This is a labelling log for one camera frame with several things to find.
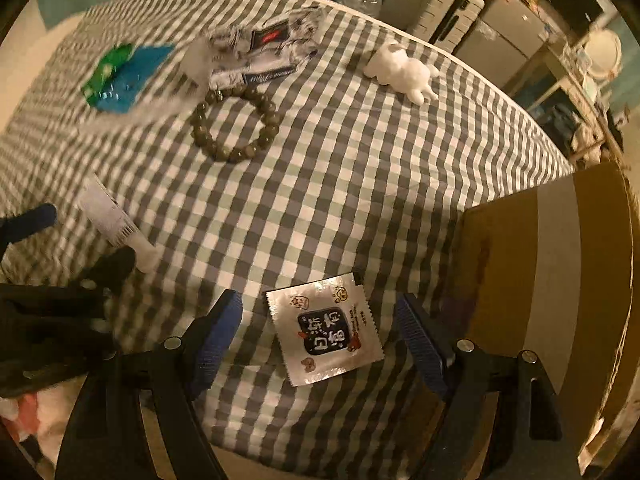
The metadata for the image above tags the green snack packet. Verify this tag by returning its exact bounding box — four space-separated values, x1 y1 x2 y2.
81 44 135 107

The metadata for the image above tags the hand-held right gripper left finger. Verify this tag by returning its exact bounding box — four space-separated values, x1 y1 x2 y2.
55 289 245 480

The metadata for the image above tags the white ointment tube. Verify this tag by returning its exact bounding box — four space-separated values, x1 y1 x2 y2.
79 175 159 274

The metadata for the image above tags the round white mirror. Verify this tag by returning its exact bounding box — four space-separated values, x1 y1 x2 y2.
581 26 622 79

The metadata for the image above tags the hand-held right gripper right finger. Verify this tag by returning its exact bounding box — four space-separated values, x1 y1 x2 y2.
394 292 589 480

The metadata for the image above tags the cardboard box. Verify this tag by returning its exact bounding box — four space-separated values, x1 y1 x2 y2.
457 161 637 477

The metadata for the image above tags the brown bead bracelet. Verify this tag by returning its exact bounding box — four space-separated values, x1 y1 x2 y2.
189 85 284 164

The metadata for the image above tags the white crumpled wrapper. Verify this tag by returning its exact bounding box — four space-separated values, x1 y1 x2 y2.
181 35 217 87

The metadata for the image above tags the blue packet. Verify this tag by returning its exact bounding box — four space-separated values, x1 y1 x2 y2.
97 44 177 114

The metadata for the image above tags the pink white patterned cloth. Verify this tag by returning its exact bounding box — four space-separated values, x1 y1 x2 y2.
0 381 72 467

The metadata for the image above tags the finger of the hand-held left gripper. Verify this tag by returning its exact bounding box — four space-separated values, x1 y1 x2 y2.
0 203 57 257
75 247 137 297

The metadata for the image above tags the grey cabinet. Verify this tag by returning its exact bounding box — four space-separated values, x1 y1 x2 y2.
454 0 552 92

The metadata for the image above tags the wooden shelf rack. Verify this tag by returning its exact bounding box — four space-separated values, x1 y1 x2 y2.
505 50 627 167

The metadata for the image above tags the white cat figurine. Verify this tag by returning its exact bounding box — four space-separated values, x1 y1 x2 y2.
362 42 442 106

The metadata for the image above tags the silver snack sachet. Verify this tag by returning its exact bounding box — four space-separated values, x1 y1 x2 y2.
265 271 384 387

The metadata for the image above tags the checked tablecloth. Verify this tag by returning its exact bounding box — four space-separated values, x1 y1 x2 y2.
0 0 576 453

